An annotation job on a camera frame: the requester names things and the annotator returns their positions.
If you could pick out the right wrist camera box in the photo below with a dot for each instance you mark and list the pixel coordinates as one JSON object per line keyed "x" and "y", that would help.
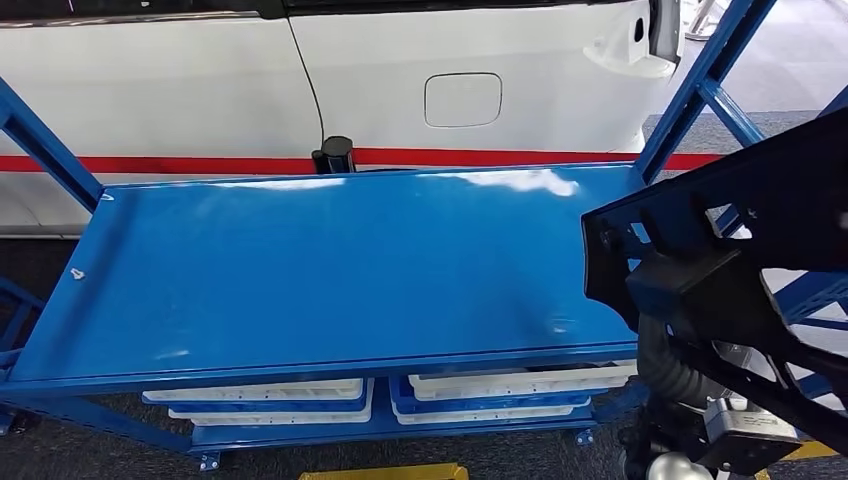
{"x": 748, "y": 437}

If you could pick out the small white clip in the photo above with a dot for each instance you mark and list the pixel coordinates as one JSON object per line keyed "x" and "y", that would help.
{"x": 78, "y": 273}

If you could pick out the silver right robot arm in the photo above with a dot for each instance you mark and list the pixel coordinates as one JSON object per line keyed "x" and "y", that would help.
{"x": 669, "y": 378}

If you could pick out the white car body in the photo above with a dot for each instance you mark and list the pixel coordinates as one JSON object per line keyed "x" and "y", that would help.
{"x": 166, "y": 86}

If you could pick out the white stand base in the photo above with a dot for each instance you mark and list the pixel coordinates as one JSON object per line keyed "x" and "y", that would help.
{"x": 701, "y": 20}

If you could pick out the black plastic plate bracket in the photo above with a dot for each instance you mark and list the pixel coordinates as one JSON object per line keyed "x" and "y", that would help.
{"x": 762, "y": 199}

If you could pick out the blue metal shelf rack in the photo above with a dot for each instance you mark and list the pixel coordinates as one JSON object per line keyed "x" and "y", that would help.
{"x": 298, "y": 278}

